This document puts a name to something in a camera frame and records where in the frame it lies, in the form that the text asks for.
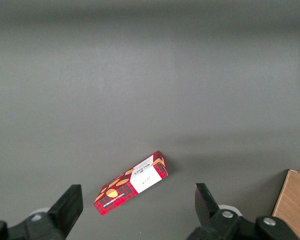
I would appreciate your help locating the light wooden cabinet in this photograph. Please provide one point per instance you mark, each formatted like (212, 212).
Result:
(295, 200)

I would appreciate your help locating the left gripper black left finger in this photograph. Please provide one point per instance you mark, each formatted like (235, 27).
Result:
(65, 215)

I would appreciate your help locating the red tartan cookie box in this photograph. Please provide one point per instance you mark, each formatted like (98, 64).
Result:
(125, 190)

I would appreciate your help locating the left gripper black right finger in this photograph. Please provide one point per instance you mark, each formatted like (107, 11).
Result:
(210, 220)

